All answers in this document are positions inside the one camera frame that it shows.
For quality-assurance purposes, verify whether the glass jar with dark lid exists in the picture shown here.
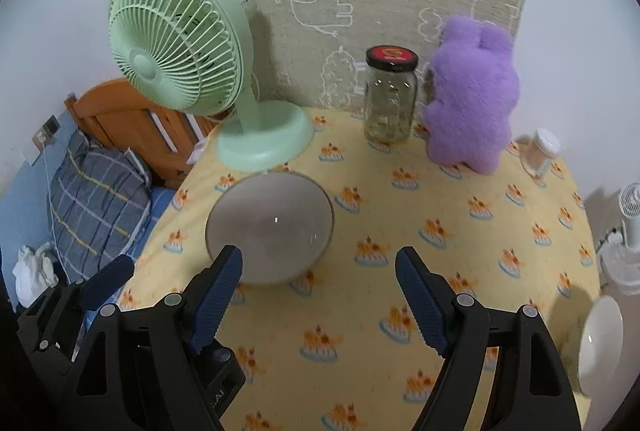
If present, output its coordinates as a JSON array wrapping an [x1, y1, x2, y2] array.
[[363, 44, 419, 145]]

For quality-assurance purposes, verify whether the wooden bed headboard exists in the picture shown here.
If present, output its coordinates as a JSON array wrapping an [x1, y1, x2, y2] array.
[[64, 78, 217, 188]]

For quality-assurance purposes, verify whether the purple plush toy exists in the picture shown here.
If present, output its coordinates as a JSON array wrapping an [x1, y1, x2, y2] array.
[[422, 15, 520, 174]]

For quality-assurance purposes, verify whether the green desk fan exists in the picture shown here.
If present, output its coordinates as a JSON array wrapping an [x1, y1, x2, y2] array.
[[108, 0, 314, 172]]

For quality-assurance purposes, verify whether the cotton swab container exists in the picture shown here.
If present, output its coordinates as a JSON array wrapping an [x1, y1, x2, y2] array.
[[521, 128, 561, 178]]

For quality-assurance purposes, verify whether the grey bowl with dark rim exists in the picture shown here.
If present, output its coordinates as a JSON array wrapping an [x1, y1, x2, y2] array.
[[205, 171, 334, 286]]

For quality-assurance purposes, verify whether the wall power socket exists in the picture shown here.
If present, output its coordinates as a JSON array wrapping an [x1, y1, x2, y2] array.
[[32, 115, 60, 151]]

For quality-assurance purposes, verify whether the grey plaid pillow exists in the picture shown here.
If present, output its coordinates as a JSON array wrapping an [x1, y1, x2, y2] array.
[[49, 130, 152, 283]]

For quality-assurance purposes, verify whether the white cloth pile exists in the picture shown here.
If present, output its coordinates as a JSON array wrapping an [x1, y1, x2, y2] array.
[[12, 243, 58, 309]]

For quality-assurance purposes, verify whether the white standing fan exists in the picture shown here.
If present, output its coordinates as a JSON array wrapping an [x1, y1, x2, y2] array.
[[598, 182, 640, 295]]

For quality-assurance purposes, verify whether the grey elephant-print wall mat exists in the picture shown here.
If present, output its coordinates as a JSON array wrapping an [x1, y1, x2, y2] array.
[[250, 0, 525, 112]]

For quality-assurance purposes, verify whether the yellow cake-print tablecloth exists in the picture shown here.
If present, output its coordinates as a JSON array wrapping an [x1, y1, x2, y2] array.
[[117, 105, 601, 431]]

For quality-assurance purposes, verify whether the white patterned ceramic bowl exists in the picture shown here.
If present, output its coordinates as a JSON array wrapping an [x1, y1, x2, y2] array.
[[577, 295, 624, 396]]

